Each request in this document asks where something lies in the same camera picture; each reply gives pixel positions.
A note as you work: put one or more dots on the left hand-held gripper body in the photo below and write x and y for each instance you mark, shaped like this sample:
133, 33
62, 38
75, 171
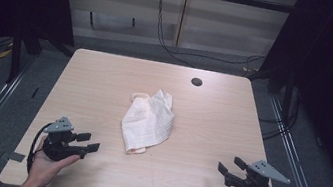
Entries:
59, 149

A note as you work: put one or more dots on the cream white muslin towel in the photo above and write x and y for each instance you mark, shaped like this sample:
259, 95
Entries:
148, 121

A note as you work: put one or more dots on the person's left hand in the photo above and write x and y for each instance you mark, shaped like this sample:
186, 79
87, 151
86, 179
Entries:
44, 170

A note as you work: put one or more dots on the grey tape strip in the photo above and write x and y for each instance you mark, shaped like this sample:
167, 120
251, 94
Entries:
14, 157

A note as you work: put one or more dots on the small black floor piece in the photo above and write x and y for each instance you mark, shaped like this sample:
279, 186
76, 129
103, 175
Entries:
35, 93

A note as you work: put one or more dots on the black metal stand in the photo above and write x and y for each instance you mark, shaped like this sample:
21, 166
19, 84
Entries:
288, 96
15, 56

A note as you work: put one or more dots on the yellow floor object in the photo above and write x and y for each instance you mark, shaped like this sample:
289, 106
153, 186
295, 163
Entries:
4, 53

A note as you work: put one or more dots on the black wall bracket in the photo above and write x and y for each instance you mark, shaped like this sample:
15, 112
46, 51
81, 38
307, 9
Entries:
91, 18
133, 22

